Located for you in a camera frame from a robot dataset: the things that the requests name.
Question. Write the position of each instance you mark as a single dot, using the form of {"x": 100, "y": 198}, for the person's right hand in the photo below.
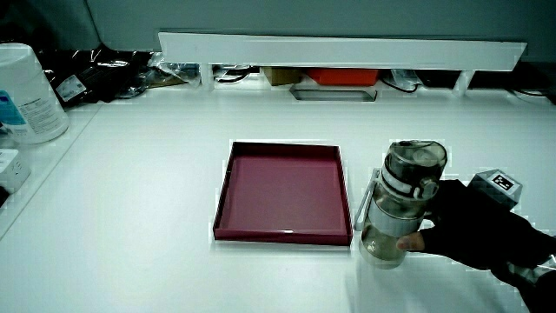
{"x": 473, "y": 226}

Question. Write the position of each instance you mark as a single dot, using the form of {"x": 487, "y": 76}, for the clear grey-lidded water bottle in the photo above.
{"x": 397, "y": 204}

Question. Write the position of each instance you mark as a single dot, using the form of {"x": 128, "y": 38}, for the person's right forearm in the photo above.
{"x": 543, "y": 291}

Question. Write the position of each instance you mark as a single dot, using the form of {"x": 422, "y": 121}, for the flat grey tray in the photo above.
{"x": 332, "y": 95}

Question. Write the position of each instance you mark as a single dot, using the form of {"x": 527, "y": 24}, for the dark red square tray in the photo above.
{"x": 282, "y": 195}

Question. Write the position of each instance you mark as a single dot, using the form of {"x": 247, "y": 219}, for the orange box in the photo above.
{"x": 343, "y": 76}

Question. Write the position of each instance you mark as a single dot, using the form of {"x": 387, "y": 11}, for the white desk shelf riser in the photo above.
{"x": 339, "y": 52}

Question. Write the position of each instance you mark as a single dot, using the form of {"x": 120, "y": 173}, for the brown cardboard box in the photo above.
{"x": 281, "y": 75}

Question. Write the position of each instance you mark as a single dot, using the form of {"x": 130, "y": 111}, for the clear plastic bag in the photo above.
{"x": 174, "y": 71}

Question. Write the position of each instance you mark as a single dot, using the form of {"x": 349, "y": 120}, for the black plastic bag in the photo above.
{"x": 95, "y": 74}

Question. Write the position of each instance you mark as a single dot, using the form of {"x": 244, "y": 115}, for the white wipes canister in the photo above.
{"x": 28, "y": 100}

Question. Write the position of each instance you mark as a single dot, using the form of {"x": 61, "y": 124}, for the white power strip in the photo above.
{"x": 11, "y": 169}

